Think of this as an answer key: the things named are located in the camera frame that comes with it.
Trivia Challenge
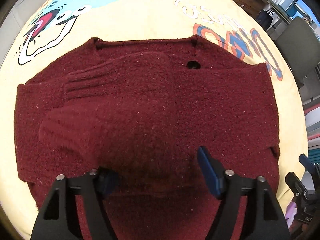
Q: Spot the dark red knit sweater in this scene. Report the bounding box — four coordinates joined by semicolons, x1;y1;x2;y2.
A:
14;35;280;239

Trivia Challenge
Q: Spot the grey green chair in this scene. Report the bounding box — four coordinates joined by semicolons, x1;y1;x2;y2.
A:
275;17;319;88

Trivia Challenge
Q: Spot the yellow dinosaur print bedspread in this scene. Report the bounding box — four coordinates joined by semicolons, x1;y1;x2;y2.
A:
1;0;308;239

